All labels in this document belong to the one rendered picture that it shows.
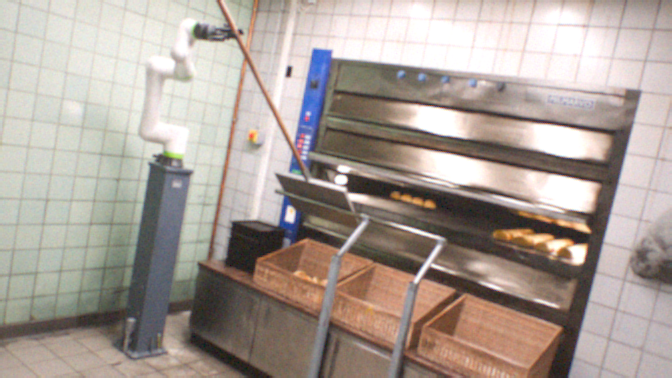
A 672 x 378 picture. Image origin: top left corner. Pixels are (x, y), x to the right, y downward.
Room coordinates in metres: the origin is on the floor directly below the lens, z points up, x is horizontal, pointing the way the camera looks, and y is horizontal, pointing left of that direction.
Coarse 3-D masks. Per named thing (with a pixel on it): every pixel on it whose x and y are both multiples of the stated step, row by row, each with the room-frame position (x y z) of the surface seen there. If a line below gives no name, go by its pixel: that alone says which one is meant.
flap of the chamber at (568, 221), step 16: (320, 160) 3.70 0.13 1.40; (368, 176) 3.65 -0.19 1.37; (384, 176) 3.42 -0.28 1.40; (400, 176) 3.35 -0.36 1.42; (432, 192) 3.39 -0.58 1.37; (448, 192) 3.18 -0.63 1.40; (464, 192) 3.11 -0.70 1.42; (496, 208) 3.16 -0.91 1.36; (512, 208) 2.97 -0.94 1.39; (528, 208) 2.90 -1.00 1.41; (560, 224) 2.95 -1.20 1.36; (576, 224) 2.79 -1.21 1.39
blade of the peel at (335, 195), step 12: (288, 180) 3.45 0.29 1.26; (300, 180) 3.36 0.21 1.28; (312, 180) 3.31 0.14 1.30; (300, 192) 3.47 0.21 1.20; (312, 192) 3.38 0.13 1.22; (324, 192) 3.30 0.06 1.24; (336, 192) 3.22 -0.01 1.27; (300, 204) 3.59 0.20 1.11; (312, 204) 3.49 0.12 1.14; (336, 204) 3.32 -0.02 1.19; (348, 204) 3.24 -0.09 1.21; (324, 216) 3.52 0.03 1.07; (336, 216) 3.43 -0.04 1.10; (348, 216) 3.34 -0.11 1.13
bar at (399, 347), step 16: (288, 192) 3.54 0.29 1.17; (336, 208) 3.31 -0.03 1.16; (384, 224) 3.11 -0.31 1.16; (352, 240) 3.09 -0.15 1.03; (336, 256) 2.99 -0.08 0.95; (432, 256) 2.85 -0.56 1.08; (336, 272) 3.00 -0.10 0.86; (416, 288) 2.72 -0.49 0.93; (320, 320) 3.00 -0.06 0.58; (320, 336) 2.99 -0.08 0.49; (400, 336) 2.72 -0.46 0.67; (320, 352) 3.00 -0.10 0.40; (400, 352) 2.71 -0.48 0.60; (400, 368) 2.74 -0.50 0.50
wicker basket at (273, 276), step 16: (304, 240) 3.80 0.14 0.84; (272, 256) 3.55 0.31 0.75; (288, 256) 3.69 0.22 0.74; (304, 256) 3.79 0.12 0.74; (352, 256) 3.60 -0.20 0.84; (256, 272) 3.45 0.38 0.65; (272, 272) 3.38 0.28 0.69; (288, 272) 3.30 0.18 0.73; (304, 272) 3.75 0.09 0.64; (320, 272) 3.68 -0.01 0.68; (352, 272) 3.35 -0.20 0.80; (272, 288) 3.36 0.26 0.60; (288, 288) 3.45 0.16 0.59; (304, 288) 3.22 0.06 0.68; (320, 288) 3.16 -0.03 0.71; (304, 304) 3.21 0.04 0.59; (320, 304) 3.14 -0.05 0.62; (336, 304) 3.27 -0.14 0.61
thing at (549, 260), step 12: (360, 204) 3.66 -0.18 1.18; (384, 216) 3.55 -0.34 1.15; (396, 216) 3.50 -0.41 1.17; (408, 216) 3.49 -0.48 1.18; (432, 228) 3.35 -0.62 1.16; (444, 228) 3.30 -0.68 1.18; (468, 240) 3.21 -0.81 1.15; (480, 240) 3.17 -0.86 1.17; (492, 240) 3.17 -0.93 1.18; (516, 252) 3.05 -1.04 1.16; (528, 252) 3.01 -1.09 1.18; (552, 264) 2.93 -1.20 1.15; (564, 264) 2.90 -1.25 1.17; (576, 264) 2.88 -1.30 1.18
